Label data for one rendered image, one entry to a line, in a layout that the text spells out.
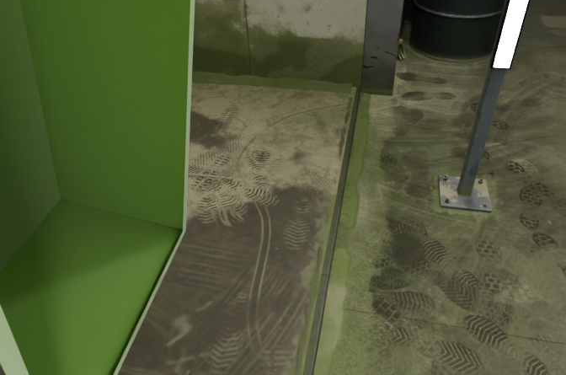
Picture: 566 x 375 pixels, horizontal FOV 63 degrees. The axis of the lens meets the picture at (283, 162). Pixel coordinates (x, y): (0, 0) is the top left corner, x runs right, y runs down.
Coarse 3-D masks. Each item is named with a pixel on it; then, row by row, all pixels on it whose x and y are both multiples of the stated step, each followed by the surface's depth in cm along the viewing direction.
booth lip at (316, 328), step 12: (348, 132) 229; (348, 144) 221; (348, 156) 214; (336, 204) 189; (336, 216) 183; (336, 228) 179; (324, 264) 165; (324, 276) 160; (324, 288) 157; (324, 300) 154; (312, 324) 146; (312, 336) 143; (312, 348) 140; (312, 360) 137; (312, 372) 136
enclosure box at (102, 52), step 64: (0, 0) 84; (64, 0) 88; (128, 0) 85; (192, 0) 82; (0, 64) 88; (64, 64) 97; (128, 64) 94; (0, 128) 93; (64, 128) 108; (128, 128) 104; (0, 192) 98; (64, 192) 122; (128, 192) 118; (0, 256) 103; (64, 256) 111; (128, 256) 114; (0, 320) 47; (64, 320) 99; (128, 320) 101
